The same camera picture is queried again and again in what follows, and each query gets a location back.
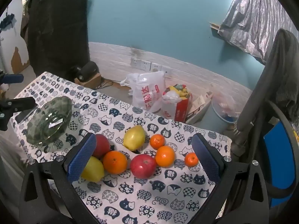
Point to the black chair frame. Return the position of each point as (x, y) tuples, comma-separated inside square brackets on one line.
[(280, 112)]

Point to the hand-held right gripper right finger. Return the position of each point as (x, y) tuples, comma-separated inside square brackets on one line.
[(204, 155)]

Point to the white wall socket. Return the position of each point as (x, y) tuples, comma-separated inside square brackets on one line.
[(145, 65), (165, 70), (135, 63), (155, 67)]

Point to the small cardboard box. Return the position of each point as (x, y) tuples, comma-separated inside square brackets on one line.
[(92, 81)]

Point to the cat print tablecloth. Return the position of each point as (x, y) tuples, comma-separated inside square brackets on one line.
[(140, 191)]

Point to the cardboard packaging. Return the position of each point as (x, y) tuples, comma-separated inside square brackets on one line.
[(198, 108)]

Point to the medium orange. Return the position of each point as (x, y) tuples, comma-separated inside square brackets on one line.
[(165, 156)]

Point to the black speaker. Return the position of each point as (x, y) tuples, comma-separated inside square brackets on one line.
[(87, 71)]

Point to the small mandarin orange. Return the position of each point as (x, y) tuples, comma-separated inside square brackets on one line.
[(191, 159), (157, 141)]

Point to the silver striped curtain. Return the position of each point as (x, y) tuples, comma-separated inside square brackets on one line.
[(257, 16)]

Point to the green patterned glass bowl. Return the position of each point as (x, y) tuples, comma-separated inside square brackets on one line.
[(50, 121)]

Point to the white plastic bag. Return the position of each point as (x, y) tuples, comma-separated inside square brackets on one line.
[(144, 91)]

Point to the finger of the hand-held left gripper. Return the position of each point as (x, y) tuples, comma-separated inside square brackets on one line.
[(14, 78), (19, 103)]

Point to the red and white bag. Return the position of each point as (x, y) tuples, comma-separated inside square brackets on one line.
[(179, 109)]

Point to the red apple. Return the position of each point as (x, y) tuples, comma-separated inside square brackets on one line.
[(103, 145), (143, 166)]

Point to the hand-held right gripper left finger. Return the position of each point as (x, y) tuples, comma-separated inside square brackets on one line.
[(82, 158)]

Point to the dark flat object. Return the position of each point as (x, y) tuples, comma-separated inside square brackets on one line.
[(24, 116)]

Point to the light blue bin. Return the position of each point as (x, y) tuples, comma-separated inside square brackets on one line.
[(220, 121)]

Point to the blue chair back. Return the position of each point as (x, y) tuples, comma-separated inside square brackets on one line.
[(279, 163)]

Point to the black hanging cloth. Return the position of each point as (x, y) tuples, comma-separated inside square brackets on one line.
[(58, 28)]

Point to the wooden strip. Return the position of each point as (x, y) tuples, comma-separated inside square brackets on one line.
[(216, 29)]

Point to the large orange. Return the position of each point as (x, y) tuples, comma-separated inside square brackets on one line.
[(115, 162)]

